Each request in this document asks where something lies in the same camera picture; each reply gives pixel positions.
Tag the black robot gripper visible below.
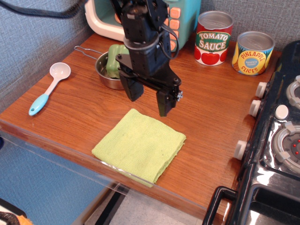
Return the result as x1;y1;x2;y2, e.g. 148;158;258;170
116;38;183;117

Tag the green towel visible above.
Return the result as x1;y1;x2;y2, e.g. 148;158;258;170
92;109;186;188

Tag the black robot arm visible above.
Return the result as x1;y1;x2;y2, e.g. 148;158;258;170
111;0;182;117

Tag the white stove knob middle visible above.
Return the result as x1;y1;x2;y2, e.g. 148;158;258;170
248;100;261;117

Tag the white stove knob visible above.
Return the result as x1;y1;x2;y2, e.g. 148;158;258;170
234;140;247;160
255;82;268;98
248;100;261;117

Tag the small steel pan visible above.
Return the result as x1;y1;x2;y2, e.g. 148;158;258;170
74;45;124;90

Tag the green toy bell pepper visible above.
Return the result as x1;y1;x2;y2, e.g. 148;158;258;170
106;44;129;79

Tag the tomato sauce can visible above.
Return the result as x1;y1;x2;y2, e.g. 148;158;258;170
194;11;233;66

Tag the toy microwave teal and white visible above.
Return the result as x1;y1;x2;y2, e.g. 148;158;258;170
85;0;201;52

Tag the white stove knob lower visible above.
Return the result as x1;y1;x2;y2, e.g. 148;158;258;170
234;140;247;160

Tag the clear acrylic table guard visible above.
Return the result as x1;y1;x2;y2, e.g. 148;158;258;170
0;119;230;222

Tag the pineapple slices can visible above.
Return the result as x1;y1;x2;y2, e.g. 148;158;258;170
232;31;275;76

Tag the white stove knob upper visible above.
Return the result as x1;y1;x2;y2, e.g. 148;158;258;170
255;82;268;98

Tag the black toy stove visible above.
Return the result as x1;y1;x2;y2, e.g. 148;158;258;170
203;41;300;225

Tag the orange fuzzy object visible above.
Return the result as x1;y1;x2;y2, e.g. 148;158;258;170
0;210;33;225

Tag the white spoon blue handle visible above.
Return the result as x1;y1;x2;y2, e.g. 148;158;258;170
28;62;71;116

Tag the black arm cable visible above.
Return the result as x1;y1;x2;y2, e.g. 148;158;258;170
0;0;89;19

